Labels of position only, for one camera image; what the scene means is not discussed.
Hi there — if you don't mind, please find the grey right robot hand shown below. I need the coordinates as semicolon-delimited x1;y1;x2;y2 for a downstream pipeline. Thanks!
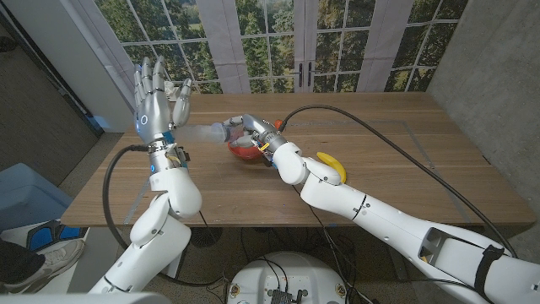
222;113;292;165

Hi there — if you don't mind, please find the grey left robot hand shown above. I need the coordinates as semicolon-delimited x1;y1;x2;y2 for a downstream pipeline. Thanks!
132;56;194;172

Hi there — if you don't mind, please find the large clear plastic syringe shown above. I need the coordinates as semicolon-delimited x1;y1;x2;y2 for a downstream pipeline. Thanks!
175;122;237;145

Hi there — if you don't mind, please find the red bowl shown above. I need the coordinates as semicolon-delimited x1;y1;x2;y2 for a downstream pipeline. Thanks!
227;137;265;161

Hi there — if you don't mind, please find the yellow toy banana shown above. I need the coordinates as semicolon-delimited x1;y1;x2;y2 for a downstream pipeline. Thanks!
316;151;348;184

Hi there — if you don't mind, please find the white box with tissue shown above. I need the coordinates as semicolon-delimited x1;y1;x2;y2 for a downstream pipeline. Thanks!
164;80;183;103

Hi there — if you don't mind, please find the printed window backdrop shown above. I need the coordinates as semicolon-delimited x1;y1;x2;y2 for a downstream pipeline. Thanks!
69;0;469;115

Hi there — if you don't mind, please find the dark brown door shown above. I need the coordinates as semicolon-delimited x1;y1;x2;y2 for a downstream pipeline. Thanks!
0;8;105;187

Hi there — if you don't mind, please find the black round fan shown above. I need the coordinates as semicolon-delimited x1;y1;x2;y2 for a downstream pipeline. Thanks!
188;226;224;248

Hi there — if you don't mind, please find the wooden table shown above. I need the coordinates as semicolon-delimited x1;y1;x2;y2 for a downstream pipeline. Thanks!
61;91;537;229

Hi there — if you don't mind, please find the blue-grey plastic bin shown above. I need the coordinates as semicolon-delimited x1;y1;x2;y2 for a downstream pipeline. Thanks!
0;162;73;232

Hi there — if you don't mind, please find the white robot torso base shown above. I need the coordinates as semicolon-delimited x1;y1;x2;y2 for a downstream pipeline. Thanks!
226;251;349;304

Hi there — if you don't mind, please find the black and blue pad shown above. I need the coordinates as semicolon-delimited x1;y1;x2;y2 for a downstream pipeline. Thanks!
25;219;89;252

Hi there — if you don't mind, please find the grey sneaker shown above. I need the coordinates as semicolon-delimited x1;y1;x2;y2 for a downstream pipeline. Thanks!
0;238;87;294

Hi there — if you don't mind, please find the grey table leg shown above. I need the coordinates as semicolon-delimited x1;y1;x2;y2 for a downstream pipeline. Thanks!
381;236;410;283

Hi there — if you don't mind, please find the white robot chest edge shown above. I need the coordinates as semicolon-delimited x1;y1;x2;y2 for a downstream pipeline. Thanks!
0;292;172;304

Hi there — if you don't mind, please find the black trouser leg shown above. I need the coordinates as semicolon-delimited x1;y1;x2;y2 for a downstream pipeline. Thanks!
0;239;46;283

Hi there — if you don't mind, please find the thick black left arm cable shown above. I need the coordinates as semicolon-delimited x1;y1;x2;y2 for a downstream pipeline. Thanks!
102;144;225;288

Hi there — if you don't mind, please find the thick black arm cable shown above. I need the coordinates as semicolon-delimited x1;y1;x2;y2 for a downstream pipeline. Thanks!
278;104;518;258
102;144;225;288

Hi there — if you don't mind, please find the thin black right wrist wire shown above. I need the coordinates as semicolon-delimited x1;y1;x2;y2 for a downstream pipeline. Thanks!
292;184;354;296

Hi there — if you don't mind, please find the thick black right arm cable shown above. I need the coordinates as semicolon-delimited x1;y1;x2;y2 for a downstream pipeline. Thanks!
278;104;518;258

